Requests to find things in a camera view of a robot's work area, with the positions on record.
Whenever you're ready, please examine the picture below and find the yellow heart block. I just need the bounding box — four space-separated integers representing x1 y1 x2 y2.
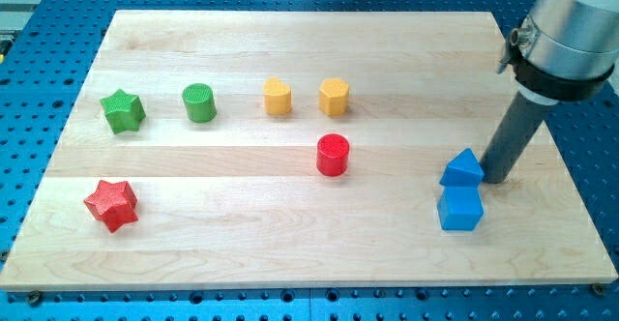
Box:
263 76 292 115

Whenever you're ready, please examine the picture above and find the board clamp screw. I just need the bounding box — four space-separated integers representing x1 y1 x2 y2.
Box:
25 290 44 307
590 283 606 297

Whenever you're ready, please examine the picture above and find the red cylinder block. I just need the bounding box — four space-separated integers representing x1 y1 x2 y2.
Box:
316 133 350 177

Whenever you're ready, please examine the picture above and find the blue cube block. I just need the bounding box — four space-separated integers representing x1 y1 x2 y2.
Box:
437 187 484 231

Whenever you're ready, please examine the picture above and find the green star block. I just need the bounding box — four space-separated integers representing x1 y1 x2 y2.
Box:
100 89 146 134

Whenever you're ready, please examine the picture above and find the red star block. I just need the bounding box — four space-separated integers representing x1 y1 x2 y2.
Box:
83 180 138 233

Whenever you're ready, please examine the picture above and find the yellow hexagon block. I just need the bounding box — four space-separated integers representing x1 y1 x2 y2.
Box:
318 78 349 117

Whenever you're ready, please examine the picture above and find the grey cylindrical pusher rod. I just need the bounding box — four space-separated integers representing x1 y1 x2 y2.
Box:
480 92 558 184

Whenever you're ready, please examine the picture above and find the light wooden board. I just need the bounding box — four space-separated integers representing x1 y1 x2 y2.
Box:
1 10 617 291

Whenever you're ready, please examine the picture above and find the right board clamp screw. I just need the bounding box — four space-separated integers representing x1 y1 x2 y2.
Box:
590 283 606 297

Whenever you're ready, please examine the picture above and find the left board clamp screw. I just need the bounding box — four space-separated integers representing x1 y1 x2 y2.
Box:
25 290 44 307

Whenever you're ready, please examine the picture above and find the blue triangle block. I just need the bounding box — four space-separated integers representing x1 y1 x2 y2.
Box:
439 148 485 188

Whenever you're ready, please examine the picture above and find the green cylinder block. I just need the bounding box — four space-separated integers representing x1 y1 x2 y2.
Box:
182 83 217 123

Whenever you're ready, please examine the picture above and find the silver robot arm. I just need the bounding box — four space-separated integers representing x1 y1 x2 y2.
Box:
497 0 618 103

